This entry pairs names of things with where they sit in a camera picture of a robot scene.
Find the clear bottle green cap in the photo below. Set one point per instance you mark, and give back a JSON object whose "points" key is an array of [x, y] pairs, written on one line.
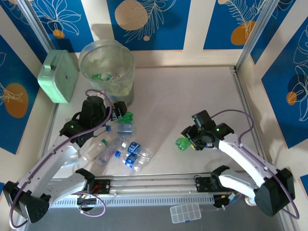
{"points": [[106, 76], [95, 150]]}

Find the square clear bottle blue cap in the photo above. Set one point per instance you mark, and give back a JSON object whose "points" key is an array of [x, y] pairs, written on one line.
{"points": [[125, 129]]}

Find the clear bottle pink label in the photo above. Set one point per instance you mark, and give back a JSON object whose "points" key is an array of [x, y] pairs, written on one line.
{"points": [[108, 154]]}

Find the clear bottle white label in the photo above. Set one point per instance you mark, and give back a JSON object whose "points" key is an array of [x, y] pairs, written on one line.
{"points": [[119, 72]]}

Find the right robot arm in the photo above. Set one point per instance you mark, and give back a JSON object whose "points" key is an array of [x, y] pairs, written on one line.
{"points": [[272, 195]]}

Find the clear bin with bag liner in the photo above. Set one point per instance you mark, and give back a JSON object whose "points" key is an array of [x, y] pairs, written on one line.
{"points": [[120, 89]]}

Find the mint green plastic box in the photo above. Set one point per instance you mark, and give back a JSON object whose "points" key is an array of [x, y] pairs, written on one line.
{"points": [[57, 77]]}

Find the clear compartment organizer box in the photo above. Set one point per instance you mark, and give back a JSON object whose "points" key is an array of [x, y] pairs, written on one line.
{"points": [[185, 213]]}

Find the jar with orange lid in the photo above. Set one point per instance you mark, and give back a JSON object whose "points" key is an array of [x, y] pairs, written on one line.
{"points": [[249, 201]]}

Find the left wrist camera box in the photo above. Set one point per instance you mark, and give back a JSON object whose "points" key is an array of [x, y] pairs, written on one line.
{"points": [[115, 116]]}

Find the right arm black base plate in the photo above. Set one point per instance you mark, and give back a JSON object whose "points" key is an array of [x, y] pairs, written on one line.
{"points": [[203, 184]]}

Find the aluminium rail frame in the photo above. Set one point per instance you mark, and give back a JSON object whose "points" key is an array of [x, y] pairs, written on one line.
{"points": [[149, 183]]}

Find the aluminium side rail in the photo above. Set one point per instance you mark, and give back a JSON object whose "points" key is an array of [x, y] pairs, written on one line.
{"points": [[238, 84]]}

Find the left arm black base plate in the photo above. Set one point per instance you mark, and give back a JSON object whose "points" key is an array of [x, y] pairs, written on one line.
{"points": [[103, 186]]}

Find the aluminium frame post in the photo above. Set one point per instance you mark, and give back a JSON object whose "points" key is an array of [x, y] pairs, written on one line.
{"points": [[36, 26], [255, 33]]}

